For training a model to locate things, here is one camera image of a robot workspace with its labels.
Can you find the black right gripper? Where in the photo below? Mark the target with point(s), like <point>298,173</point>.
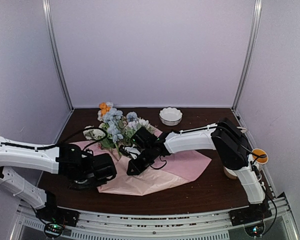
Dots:
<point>138,169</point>

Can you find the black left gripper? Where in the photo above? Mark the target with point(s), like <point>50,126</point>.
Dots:
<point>99,183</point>

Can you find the pink wrapping paper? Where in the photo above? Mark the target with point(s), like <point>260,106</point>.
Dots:
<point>168,172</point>

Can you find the fake flower bouquet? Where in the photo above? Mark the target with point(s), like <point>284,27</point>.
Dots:
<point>115,129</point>

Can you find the beige printed ribbon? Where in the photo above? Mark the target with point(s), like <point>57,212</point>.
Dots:
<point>242,129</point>

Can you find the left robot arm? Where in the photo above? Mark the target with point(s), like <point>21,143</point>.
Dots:
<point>59,159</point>

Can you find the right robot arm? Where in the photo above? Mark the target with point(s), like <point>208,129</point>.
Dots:
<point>224,137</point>

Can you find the white scalloped dish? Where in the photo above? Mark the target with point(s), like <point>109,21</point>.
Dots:
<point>170,116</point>

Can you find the white round bowl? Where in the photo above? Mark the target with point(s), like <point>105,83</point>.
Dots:
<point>230,174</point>

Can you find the floral mug orange inside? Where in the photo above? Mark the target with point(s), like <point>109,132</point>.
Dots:
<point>260,158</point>

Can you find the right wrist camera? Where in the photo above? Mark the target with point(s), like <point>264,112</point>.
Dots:
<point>129,151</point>

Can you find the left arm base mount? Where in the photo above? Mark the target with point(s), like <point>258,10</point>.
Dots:
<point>56,220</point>

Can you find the aluminium front rail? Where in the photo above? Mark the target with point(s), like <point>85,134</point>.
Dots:
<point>211,225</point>

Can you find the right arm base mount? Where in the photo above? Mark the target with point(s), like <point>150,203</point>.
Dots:
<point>252,220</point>

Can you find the left aluminium corner post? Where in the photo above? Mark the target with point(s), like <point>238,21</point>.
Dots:
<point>55,53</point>

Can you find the aluminium corner post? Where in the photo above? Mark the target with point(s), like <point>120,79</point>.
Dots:
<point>55,53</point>
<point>254,30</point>

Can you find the right aluminium corner post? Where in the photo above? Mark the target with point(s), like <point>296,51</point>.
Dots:
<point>254,30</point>

